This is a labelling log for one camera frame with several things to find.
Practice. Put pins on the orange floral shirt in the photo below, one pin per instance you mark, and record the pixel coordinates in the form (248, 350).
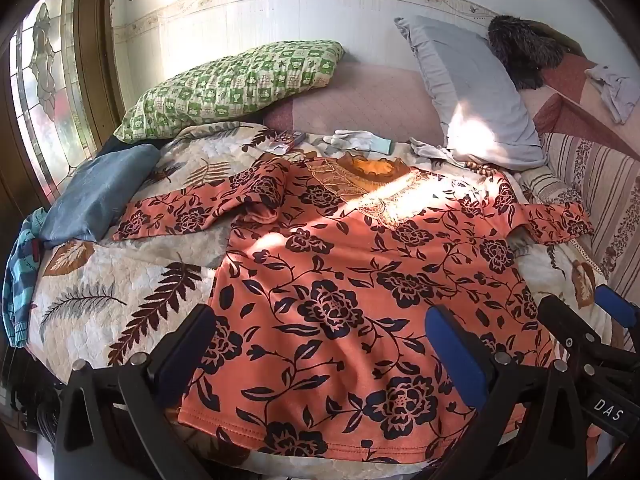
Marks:
(350, 285)

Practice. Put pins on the blue cushion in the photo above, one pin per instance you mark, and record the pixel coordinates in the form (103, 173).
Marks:
(95, 195)

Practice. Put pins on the pink bed sheet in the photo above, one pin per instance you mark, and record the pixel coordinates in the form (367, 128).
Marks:
(360, 105)

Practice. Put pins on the blue striped cloth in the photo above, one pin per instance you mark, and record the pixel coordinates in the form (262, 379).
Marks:
(20, 280)

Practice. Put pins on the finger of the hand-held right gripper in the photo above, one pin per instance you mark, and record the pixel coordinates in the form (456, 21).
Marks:
(567, 325)
(615, 307)

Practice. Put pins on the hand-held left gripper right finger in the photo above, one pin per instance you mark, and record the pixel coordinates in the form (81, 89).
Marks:
(456, 357)

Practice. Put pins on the striped beige blanket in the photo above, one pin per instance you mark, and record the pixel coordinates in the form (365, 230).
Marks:
(595, 175)

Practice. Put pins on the green checkered pillow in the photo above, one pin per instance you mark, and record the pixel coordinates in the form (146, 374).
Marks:
(230, 87)

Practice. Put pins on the grey pillow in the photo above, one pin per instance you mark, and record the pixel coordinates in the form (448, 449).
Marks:
(470, 95)

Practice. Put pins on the dark furry garment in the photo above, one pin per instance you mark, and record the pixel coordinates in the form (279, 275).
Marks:
(525, 50)

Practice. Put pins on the small white crumpled cloth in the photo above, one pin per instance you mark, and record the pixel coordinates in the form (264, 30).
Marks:
(430, 150)

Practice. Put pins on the pink brown blanket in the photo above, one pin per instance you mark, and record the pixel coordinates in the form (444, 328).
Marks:
(570, 110)

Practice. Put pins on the small red white packet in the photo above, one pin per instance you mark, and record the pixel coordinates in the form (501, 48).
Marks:
(287, 141)

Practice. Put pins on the white glove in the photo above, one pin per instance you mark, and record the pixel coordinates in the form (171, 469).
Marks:
(357, 140)

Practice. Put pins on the stained glass window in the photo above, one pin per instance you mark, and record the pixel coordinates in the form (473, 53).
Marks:
(47, 85)

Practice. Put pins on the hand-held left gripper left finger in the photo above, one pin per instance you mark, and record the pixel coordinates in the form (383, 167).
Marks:
(186, 355)

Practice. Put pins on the cream leaf print blanket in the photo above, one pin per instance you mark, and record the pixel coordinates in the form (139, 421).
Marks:
(100, 280)

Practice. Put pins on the pale grey crumpled cloth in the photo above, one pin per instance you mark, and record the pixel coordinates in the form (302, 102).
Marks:
(612, 90)

